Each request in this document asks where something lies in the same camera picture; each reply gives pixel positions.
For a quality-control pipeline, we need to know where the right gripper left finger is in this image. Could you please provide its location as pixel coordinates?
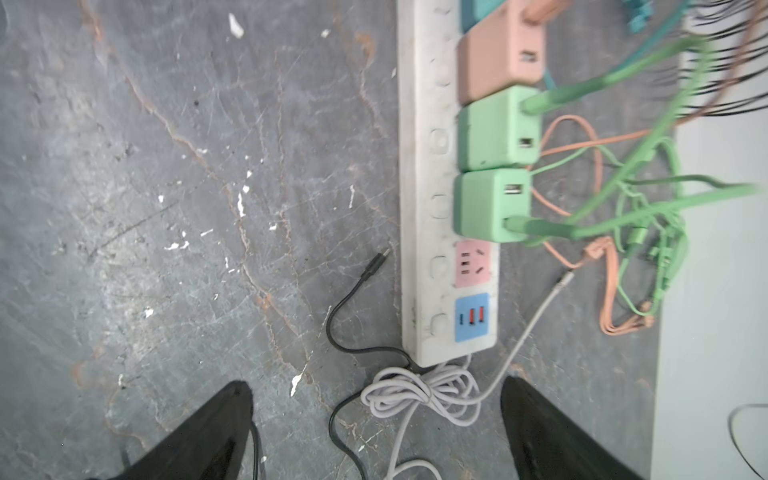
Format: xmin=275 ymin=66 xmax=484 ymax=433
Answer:
xmin=117 ymin=380 xmax=255 ymax=479

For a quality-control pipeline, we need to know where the light green charger plug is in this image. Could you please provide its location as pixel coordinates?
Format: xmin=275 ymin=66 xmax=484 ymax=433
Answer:
xmin=458 ymin=85 xmax=542 ymax=172

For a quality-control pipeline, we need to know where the white multicolour power strip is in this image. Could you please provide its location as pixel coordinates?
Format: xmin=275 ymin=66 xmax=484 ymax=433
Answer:
xmin=396 ymin=1 xmax=500 ymax=367

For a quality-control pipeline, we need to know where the teal charger plug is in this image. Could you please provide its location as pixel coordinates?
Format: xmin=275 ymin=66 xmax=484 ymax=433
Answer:
xmin=460 ymin=0 xmax=504 ymax=33

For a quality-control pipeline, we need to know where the small green charger plug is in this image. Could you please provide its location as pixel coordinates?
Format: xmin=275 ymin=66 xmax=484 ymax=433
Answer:
xmin=453 ymin=168 xmax=532 ymax=243

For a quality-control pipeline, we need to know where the green charger cable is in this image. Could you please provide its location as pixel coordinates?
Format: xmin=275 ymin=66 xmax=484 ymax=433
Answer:
xmin=520 ymin=34 xmax=715 ymax=301
xmin=503 ymin=137 xmax=763 ymax=319

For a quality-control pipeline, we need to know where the teal charger black cable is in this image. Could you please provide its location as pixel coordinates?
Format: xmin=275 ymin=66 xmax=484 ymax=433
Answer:
xmin=249 ymin=248 xmax=421 ymax=480

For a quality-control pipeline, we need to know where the pink charger cable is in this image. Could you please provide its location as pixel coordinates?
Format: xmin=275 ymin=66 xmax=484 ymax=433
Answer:
xmin=525 ymin=0 xmax=768 ymax=337

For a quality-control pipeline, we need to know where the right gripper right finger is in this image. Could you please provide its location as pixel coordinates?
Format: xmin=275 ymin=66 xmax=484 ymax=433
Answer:
xmin=500 ymin=377 xmax=639 ymax=479

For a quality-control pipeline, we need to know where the pink charger plug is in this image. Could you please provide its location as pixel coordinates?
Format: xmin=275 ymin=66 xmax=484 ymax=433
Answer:
xmin=457 ymin=0 xmax=545 ymax=106

